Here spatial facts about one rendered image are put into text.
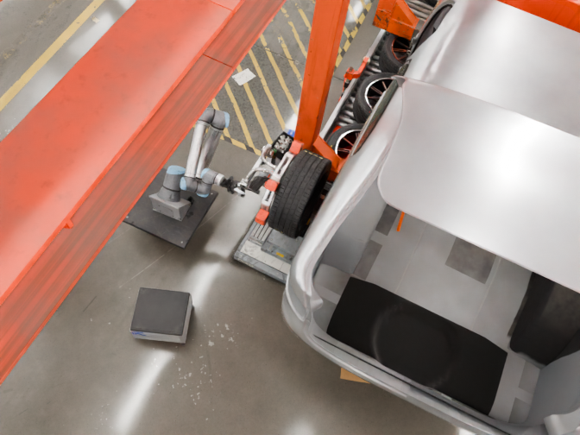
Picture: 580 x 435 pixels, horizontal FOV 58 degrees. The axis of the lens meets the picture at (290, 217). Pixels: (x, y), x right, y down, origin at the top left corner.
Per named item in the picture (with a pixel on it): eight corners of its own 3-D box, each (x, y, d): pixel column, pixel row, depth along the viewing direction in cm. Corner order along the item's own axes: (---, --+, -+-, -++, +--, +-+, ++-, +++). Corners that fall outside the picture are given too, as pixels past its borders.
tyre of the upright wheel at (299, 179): (305, 230, 436) (287, 249, 373) (280, 217, 439) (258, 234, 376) (337, 157, 419) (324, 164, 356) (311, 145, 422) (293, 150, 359)
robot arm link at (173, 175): (161, 181, 435) (167, 162, 430) (181, 186, 442) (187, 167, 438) (164, 187, 421) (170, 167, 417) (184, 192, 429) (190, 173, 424)
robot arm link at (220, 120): (181, 183, 443) (211, 104, 410) (201, 188, 450) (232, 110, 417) (183, 192, 431) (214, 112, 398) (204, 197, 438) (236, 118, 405)
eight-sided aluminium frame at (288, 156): (266, 230, 411) (269, 196, 363) (259, 226, 412) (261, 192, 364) (296, 178, 436) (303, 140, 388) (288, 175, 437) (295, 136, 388)
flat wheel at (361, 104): (351, 85, 529) (356, 67, 509) (415, 91, 533) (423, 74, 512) (352, 137, 499) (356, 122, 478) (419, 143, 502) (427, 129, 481)
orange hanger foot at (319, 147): (361, 195, 440) (370, 173, 410) (305, 170, 447) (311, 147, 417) (368, 180, 448) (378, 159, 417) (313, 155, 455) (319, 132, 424)
